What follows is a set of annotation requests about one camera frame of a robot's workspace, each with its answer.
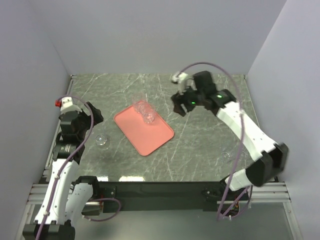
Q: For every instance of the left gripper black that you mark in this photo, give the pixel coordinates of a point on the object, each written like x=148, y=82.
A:
x=97, y=117

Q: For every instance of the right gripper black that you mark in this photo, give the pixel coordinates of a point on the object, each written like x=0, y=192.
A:
x=178, y=99

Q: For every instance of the clear glass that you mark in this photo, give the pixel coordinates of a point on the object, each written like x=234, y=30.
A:
x=139, y=102
x=148, y=113
x=102, y=141

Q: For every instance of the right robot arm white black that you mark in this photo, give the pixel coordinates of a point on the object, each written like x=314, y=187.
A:
x=269, y=157

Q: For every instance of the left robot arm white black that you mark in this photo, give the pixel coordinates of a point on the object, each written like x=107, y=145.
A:
x=62, y=206

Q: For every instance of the salmon pink plastic tray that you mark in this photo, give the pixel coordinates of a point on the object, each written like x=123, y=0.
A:
x=145, y=137

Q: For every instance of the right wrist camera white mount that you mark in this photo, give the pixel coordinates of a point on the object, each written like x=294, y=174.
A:
x=182, y=80

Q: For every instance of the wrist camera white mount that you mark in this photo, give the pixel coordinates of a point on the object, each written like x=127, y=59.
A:
x=182, y=80
x=66, y=104

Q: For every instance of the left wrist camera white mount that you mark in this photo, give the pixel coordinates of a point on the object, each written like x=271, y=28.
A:
x=66, y=104

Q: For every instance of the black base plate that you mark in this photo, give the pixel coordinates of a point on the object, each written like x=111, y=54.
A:
x=159, y=196

